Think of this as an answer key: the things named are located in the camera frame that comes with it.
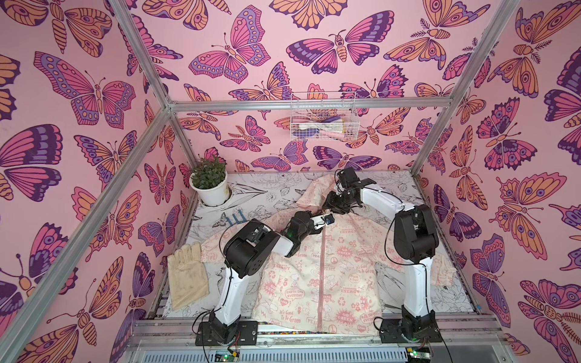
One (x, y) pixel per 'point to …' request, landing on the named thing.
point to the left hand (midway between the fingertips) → (322, 209)
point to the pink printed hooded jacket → (343, 279)
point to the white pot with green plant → (209, 177)
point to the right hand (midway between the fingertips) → (327, 205)
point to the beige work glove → (188, 279)
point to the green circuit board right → (419, 352)
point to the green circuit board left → (228, 358)
